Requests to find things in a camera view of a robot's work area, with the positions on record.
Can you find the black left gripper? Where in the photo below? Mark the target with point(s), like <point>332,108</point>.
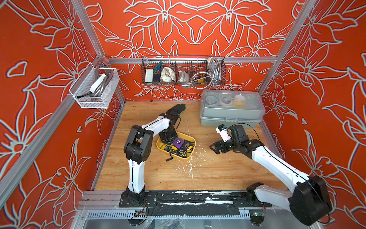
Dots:
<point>163,139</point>

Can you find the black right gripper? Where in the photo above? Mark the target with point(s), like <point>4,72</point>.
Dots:
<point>220,143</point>

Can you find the yellow black tape measure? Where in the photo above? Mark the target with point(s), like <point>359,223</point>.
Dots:
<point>169,148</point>

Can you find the purple tape measure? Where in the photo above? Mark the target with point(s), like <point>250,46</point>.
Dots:
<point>178,143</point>

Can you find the black round tape measure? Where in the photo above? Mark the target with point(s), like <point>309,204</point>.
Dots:
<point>182,153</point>

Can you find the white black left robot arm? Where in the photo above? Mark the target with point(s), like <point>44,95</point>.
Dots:
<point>138,148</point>

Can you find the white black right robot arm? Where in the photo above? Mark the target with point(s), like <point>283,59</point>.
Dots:
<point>306,197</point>

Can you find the grey storage box clear lid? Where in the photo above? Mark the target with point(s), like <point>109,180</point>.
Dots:
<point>230,107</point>

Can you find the yellow plastic tray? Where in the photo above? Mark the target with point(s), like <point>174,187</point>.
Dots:
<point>189,146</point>

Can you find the black green work glove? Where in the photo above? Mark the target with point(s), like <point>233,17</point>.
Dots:
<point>176,110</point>

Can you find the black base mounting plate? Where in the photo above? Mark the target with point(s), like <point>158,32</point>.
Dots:
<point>240,199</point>

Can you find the white power adapter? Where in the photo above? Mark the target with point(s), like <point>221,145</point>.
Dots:
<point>97,83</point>

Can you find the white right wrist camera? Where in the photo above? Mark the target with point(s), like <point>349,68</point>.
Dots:
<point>223,132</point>

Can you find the black wire wall basket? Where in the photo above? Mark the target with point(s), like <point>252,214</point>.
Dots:
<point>198,72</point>

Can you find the clear wall bin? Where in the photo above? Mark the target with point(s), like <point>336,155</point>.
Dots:
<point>103,95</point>

